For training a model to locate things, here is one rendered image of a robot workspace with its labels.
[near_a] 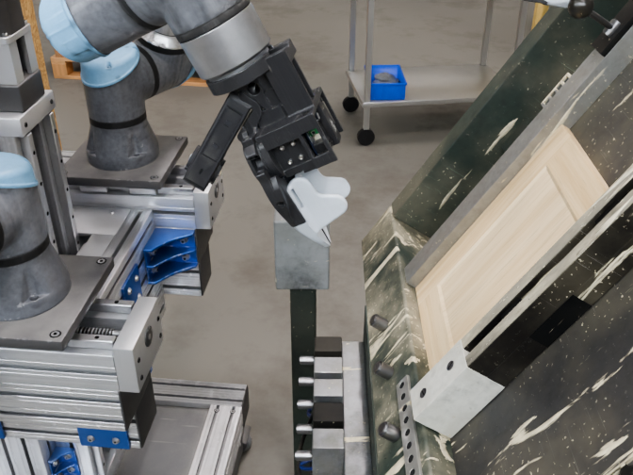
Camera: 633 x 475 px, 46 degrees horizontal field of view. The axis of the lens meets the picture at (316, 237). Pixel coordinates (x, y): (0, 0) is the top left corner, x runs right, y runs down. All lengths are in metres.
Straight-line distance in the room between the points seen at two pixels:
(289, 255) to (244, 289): 1.35
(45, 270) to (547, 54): 0.99
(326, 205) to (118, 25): 0.26
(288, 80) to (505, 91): 0.90
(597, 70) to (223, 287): 1.98
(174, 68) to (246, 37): 0.95
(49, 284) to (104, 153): 0.46
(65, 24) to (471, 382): 0.71
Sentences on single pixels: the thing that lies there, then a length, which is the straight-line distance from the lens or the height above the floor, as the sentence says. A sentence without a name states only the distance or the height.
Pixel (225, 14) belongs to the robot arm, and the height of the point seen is 1.56.
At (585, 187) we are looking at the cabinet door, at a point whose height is 1.21.
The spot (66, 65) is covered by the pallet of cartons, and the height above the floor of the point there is 0.09.
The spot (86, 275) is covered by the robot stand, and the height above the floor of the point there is 1.04.
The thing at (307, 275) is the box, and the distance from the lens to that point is 1.64.
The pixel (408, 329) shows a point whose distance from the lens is 1.32.
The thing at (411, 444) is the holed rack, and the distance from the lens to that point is 1.15.
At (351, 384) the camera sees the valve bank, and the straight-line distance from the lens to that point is 1.44.
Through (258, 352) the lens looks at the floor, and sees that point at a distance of 2.65.
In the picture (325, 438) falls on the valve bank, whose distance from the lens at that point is 1.31.
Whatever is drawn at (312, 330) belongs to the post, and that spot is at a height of 0.61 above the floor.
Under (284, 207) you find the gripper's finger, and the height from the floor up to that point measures 1.37.
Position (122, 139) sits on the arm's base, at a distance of 1.56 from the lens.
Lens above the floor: 1.73
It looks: 32 degrees down
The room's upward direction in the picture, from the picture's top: straight up
